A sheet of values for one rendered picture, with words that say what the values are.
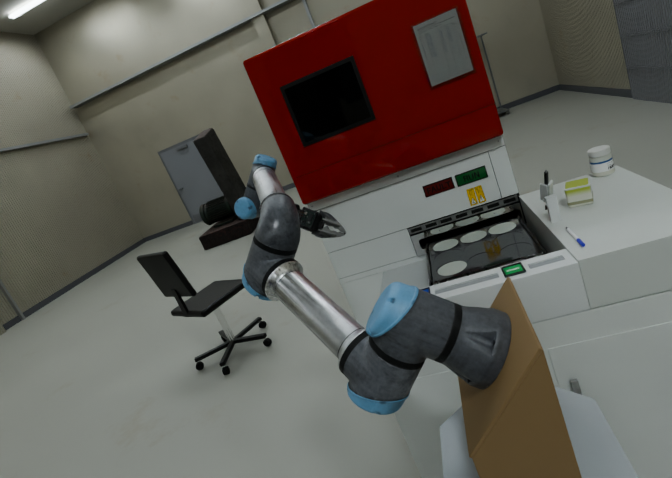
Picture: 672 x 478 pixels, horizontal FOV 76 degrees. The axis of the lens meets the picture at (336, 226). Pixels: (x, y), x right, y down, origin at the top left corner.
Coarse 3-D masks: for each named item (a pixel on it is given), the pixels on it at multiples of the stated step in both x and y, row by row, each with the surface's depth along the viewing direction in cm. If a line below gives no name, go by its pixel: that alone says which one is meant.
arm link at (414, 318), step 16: (400, 288) 80; (416, 288) 81; (384, 304) 78; (400, 304) 77; (416, 304) 78; (432, 304) 79; (448, 304) 80; (368, 320) 85; (384, 320) 77; (400, 320) 77; (416, 320) 77; (432, 320) 77; (448, 320) 77; (384, 336) 79; (400, 336) 78; (416, 336) 77; (432, 336) 77; (448, 336) 76; (384, 352) 80; (400, 352) 78; (416, 352) 78; (432, 352) 78; (416, 368) 81
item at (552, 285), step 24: (528, 264) 118; (552, 264) 113; (576, 264) 109; (432, 288) 126; (456, 288) 121; (480, 288) 116; (528, 288) 113; (552, 288) 112; (576, 288) 111; (528, 312) 116; (552, 312) 115
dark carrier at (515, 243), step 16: (496, 224) 166; (480, 240) 158; (496, 240) 154; (512, 240) 149; (528, 240) 144; (432, 256) 162; (448, 256) 156; (464, 256) 151; (480, 256) 147; (496, 256) 142; (512, 256) 138; (432, 272) 149; (464, 272) 140
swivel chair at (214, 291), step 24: (144, 264) 327; (168, 264) 305; (168, 288) 329; (192, 288) 314; (216, 288) 355; (240, 288) 342; (192, 312) 324; (216, 312) 349; (240, 336) 363; (264, 336) 344
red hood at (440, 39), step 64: (384, 0) 148; (448, 0) 145; (256, 64) 161; (320, 64) 158; (384, 64) 155; (448, 64) 151; (320, 128) 165; (384, 128) 162; (448, 128) 158; (320, 192) 174
